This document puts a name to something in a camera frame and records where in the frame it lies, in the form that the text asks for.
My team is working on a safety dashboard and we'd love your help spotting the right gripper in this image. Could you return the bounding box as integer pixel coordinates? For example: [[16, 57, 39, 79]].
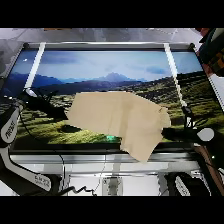
[[161, 127, 191, 141]]

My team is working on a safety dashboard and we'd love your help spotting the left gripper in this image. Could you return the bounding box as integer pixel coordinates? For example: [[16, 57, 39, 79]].
[[37, 93, 70, 122]]

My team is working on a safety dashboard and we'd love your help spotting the beige garment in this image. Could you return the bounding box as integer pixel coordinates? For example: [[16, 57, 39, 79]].
[[65, 90, 172, 164]]

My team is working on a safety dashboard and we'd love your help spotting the black cable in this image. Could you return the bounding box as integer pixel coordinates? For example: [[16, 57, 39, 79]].
[[19, 111, 98, 197]]

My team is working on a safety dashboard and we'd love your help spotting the silver frame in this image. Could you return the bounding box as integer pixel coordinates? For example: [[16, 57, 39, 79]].
[[9, 41, 224, 197]]

